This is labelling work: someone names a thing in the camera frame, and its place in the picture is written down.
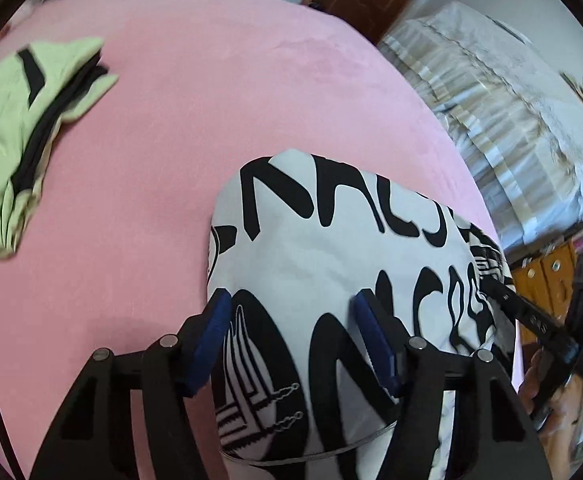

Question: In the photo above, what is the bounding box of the lace covered furniture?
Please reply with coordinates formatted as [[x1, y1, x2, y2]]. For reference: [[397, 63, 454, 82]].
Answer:
[[378, 1, 583, 252]]

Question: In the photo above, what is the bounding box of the wooden drawer cabinet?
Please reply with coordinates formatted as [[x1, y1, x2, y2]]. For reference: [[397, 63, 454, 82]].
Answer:
[[512, 242, 577, 323]]

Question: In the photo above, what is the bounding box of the pink bed sheet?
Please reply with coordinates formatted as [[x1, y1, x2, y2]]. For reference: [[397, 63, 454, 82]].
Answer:
[[0, 0, 494, 470]]

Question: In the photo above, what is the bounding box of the person right hand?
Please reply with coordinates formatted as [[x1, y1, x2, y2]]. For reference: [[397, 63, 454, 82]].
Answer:
[[518, 350, 583, 480]]

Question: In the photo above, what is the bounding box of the green black folded garment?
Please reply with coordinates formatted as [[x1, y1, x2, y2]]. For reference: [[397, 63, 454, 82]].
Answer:
[[0, 37, 118, 259]]

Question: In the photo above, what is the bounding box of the white black graffiti print jacket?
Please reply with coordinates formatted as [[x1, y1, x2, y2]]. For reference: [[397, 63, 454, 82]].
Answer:
[[208, 150, 516, 479]]

